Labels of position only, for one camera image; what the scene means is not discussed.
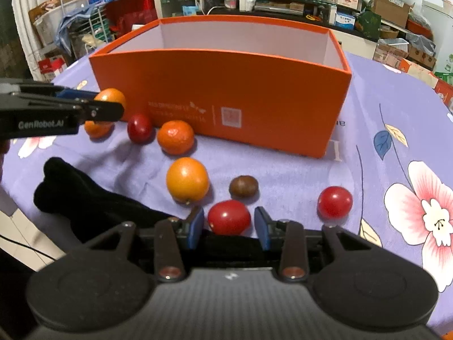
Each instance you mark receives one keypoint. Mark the orange with stem nub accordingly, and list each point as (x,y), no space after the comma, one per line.
(187,180)

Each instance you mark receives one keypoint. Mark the brown chestnut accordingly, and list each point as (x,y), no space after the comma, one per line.
(243,186)

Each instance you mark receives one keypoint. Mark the white jar with pink label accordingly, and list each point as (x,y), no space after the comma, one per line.
(230,2)

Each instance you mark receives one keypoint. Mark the dark green bag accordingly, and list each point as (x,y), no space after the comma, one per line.
(368,25)

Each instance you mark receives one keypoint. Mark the brown cardboard box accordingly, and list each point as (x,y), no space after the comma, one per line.
(389,9)

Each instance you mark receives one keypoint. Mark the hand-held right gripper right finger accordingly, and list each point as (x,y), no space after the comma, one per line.
(262,230)

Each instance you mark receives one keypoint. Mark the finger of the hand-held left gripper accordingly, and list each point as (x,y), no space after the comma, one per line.
(76,94)
(106,112)

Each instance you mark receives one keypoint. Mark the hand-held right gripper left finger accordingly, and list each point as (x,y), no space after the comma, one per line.
(196,228)

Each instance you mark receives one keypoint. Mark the red bag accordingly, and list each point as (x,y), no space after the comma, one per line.
(131,12)

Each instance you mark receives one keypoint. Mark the purple floral tablecloth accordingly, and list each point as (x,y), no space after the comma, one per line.
(354,170)

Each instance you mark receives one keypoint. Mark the blue and white tissue box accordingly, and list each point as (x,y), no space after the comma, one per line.
(345,21)

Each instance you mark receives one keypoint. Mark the orange cardboard box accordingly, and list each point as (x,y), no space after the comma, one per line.
(247,88)

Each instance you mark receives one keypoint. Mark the silver media player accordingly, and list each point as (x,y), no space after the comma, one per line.
(279,6)

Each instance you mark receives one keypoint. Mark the red tomato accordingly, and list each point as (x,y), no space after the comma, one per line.
(229,217)
(334,202)

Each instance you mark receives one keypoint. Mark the black cloth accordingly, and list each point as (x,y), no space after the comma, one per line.
(88,198)

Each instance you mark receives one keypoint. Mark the smooth orange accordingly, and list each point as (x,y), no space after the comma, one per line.
(111,96)

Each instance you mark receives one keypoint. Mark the white bottles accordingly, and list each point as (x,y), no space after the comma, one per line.
(246,3)

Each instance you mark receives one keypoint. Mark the tangerine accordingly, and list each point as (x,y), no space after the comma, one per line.
(97,131)
(176,137)

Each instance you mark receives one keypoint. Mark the red and white carton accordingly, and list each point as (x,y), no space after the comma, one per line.
(51,68)

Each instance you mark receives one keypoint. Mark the orange gift box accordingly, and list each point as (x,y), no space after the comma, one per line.
(414,69)

